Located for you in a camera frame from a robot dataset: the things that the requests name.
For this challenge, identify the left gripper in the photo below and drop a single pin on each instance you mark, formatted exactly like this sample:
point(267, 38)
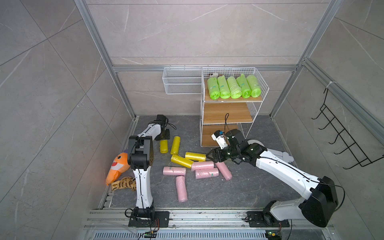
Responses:
point(167, 136)

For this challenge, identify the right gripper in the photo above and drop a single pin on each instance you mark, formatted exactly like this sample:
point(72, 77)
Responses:
point(215, 152)

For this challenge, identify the yellow roll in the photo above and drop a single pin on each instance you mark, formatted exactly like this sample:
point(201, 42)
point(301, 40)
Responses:
point(175, 145)
point(164, 146)

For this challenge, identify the yellow roll diagonal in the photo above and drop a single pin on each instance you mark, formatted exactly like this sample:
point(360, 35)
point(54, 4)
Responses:
point(176, 159)

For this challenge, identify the green roll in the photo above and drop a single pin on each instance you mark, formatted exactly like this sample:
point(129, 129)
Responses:
point(243, 84)
point(235, 89)
point(213, 88)
point(223, 87)

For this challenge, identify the green roll diagonal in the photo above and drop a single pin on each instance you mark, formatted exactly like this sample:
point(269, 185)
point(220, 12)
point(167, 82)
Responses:
point(254, 85)

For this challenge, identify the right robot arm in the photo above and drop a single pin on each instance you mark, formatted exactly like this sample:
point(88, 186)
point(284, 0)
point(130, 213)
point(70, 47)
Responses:
point(318, 196)

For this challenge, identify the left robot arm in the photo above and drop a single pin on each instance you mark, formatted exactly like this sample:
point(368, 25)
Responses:
point(140, 152)

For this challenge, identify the yellow roll middle horizontal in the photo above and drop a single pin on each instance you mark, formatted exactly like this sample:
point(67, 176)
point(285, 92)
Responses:
point(195, 156)

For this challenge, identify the pink roll upper centre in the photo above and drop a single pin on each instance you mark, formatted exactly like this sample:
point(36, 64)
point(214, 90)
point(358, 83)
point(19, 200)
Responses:
point(202, 165)

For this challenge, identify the pink roll lower centre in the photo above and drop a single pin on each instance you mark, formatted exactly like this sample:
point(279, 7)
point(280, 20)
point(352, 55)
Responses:
point(206, 173)

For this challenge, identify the pink roll right diagonal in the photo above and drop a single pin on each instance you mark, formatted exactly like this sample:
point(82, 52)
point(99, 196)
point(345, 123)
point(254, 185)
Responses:
point(224, 170)

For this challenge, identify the pink roll left horizontal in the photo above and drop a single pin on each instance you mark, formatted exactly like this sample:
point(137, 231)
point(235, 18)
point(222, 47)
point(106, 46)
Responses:
point(174, 171)

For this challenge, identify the pink roll bottom upright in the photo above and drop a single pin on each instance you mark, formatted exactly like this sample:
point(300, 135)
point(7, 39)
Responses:
point(181, 189)

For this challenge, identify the orange carrot plush toy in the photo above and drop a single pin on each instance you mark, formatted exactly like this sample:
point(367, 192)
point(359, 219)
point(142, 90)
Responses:
point(119, 166)

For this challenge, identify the small brown white plush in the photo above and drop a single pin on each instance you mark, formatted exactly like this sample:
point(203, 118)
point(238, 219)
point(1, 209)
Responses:
point(213, 75)

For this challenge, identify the white round paddle object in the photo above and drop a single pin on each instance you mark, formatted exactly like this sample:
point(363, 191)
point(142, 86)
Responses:
point(281, 155)

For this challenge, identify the brown patterned flat item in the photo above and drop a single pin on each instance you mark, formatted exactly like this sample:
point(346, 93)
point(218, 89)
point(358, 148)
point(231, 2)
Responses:
point(124, 183)

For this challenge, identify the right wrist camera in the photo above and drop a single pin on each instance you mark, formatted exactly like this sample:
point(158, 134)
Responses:
point(220, 138)

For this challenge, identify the white wire wall basket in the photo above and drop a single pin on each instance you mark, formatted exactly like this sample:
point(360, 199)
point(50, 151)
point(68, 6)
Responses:
point(182, 80)

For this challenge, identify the white wire three-tier shelf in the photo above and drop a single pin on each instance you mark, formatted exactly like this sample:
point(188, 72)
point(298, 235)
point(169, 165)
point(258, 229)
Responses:
point(228, 113)

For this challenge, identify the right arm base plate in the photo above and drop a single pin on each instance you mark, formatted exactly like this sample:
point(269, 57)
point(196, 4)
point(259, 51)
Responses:
point(258, 219)

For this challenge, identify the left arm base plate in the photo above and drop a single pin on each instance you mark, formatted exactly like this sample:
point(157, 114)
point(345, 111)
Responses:
point(159, 219)

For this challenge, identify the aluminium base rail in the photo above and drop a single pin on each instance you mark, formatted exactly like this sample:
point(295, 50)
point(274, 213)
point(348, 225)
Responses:
point(207, 219)

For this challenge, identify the black wire wall hook rack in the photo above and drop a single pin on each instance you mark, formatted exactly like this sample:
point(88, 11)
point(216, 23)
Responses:
point(350, 145)

